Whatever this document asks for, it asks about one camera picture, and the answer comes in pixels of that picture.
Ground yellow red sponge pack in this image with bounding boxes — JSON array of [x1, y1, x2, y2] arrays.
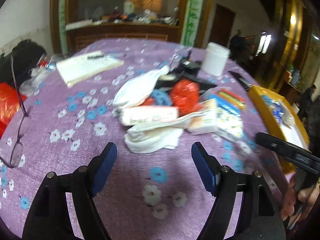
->
[[216, 88, 246, 110]]

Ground blue red sponge pack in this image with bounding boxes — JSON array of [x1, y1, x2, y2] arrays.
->
[[208, 94, 241, 116]]

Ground large red plastic bag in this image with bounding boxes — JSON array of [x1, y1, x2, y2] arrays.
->
[[169, 79, 203, 116]]

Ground light blue knit cloth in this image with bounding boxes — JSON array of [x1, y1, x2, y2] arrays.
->
[[150, 89, 172, 106]]

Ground black foil snack bag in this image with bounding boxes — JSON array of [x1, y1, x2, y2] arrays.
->
[[155, 72, 217, 94]]

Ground small red plastic bag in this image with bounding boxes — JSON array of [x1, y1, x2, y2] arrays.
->
[[141, 96, 156, 106]]

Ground white cloth bundle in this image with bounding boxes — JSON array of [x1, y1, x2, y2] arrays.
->
[[113, 65, 170, 109]]

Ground blue gold tissue pack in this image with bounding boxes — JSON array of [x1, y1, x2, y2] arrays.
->
[[261, 95, 295, 127]]

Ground lemon print tissue pack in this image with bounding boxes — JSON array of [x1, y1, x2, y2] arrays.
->
[[215, 107, 243, 142]]

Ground right hand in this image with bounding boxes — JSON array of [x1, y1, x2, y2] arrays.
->
[[280, 170, 319, 230]]

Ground yellow rimmed white tray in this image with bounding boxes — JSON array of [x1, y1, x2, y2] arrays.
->
[[248, 84, 311, 153]]

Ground seated person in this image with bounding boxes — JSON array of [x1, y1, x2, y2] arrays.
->
[[297, 84, 317, 120]]

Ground purple eyeglasses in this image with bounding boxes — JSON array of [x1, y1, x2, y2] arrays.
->
[[0, 55, 30, 169]]

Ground black smartphone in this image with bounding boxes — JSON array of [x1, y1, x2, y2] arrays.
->
[[228, 71, 252, 92]]

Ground standing person in dark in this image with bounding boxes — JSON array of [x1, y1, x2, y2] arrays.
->
[[229, 29, 249, 63]]

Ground white plastic jar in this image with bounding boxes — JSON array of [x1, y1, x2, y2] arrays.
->
[[201, 42, 231, 77]]

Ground red plastic bag on chair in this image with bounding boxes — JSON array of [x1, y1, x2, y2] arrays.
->
[[0, 82, 20, 137]]

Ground black round motor device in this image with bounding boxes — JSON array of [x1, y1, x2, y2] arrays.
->
[[174, 50, 202, 76]]

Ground clear plastic bag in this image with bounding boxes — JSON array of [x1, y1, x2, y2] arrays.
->
[[20, 55, 59, 97]]

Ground purple floral tablecloth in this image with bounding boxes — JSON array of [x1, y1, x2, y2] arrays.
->
[[1, 38, 287, 239]]

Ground white paper notepad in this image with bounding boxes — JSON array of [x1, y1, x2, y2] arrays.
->
[[56, 51, 124, 88]]

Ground bamboo painted pillar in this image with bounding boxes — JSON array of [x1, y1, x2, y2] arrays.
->
[[181, 0, 203, 47]]

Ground black backpack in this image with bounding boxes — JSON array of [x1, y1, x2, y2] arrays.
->
[[0, 40, 46, 87]]

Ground black pen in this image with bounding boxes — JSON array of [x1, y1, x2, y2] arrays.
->
[[87, 53, 126, 60]]

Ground wooden cabinet counter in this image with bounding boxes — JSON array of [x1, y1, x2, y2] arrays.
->
[[66, 20, 182, 53]]

